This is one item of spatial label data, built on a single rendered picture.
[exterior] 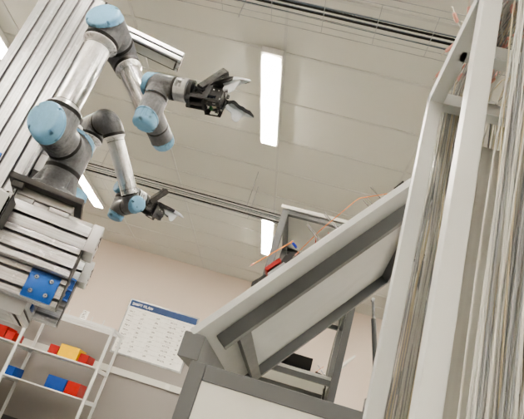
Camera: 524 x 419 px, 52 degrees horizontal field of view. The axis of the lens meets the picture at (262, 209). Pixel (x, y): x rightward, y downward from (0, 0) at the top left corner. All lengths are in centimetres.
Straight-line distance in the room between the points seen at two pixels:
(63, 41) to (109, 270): 796
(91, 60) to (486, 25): 126
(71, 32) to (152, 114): 69
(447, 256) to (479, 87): 27
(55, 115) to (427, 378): 133
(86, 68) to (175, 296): 796
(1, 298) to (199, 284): 789
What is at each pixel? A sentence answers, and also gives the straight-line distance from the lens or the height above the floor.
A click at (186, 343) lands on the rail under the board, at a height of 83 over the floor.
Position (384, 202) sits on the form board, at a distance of 154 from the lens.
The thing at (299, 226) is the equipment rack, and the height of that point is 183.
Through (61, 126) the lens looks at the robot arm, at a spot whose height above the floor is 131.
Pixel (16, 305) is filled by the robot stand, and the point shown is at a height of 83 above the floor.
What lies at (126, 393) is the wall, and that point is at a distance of 940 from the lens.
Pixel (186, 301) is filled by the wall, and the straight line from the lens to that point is 953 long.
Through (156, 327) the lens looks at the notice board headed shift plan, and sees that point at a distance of 946.
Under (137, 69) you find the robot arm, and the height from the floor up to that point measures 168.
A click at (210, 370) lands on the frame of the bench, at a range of 138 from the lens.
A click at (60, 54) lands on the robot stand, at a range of 220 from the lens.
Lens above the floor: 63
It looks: 24 degrees up
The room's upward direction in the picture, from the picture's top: 18 degrees clockwise
